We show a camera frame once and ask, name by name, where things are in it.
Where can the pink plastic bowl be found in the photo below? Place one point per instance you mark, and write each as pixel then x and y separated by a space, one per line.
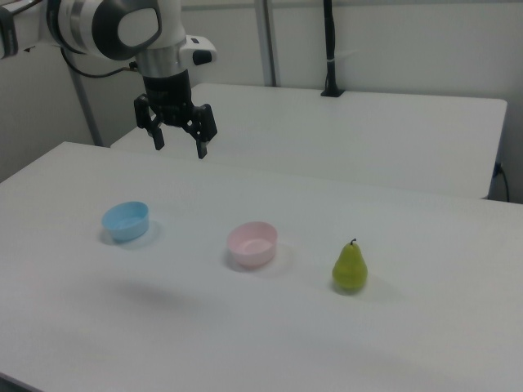
pixel 252 249

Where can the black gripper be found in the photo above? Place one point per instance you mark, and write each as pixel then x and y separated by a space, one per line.
pixel 167 96

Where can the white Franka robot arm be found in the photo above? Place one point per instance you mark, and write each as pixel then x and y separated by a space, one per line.
pixel 81 28

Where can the light blue plastic bowl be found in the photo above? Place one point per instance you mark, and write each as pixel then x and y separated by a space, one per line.
pixel 124 224

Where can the green pear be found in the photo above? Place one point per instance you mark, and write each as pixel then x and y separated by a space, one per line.
pixel 350 271

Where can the grey partition post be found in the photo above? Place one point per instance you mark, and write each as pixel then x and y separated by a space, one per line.
pixel 88 118
pixel 267 41

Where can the black camera pole with clamp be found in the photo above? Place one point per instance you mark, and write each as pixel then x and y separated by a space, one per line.
pixel 330 41

